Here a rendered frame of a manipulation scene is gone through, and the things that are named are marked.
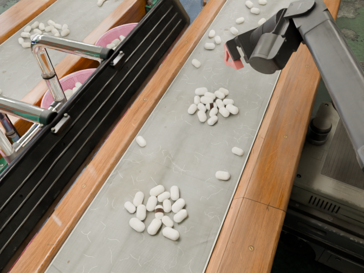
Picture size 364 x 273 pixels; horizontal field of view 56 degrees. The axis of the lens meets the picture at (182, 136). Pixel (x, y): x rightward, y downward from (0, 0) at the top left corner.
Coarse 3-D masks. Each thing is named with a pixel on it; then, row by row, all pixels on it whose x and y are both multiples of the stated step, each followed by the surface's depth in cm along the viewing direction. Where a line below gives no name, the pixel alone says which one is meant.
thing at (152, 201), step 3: (150, 198) 78; (153, 198) 78; (156, 198) 78; (147, 201) 78; (150, 201) 77; (153, 201) 77; (156, 201) 78; (147, 204) 77; (150, 204) 77; (153, 204) 77; (156, 204) 78; (147, 207) 77; (150, 207) 76; (153, 207) 77; (150, 210) 77
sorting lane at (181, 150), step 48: (240, 0) 138; (288, 0) 136; (240, 48) 116; (192, 96) 102; (240, 96) 101; (192, 144) 90; (240, 144) 89; (144, 192) 81; (192, 192) 80; (96, 240) 74; (144, 240) 73; (192, 240) 73
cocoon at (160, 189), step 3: (156, 186) 80; (159, 186) 80; (162, 186) 80; (153, 189) 79; (156, 189) 79; (159, 189) 79; (162, 189) 79; (150, 192) 79; (153, 192) 79; (156, 192) 79; (159, 192) 79; (162, 192) 80; (153, 195) 79; (156, 195) 79
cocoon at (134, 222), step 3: (132, 219) 74; (135, 219) 74; (138, 219) 75; (129, 222) 74; (132, 222) 74; (135, 222) 74; (138, 222) 74; (141, 222) 74; (132, 225) 74; (135, 225) 73; (138, 225) 73; (141, 225) 73; (144, 225) 74; (135, 228) 73; (138, 228) 73; (141, 228) 73; (144, 228) 74; (138, 231) 74; (141, 231) 74
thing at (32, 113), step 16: (32, 48) 60; (48, 48) 58; (64, 48) 56; (80, 48) 55; (96, 48) 54; (48, 64) 63; (112, 64) 54; (48, 80) 65; (0, 96) 48; (64, 96) 71; (16, 112) 47; (32, 112) 46; (48, 112) 45; (0, 128) 57; (32, 128) 65; (0, 144) 58; (16, 144) 62
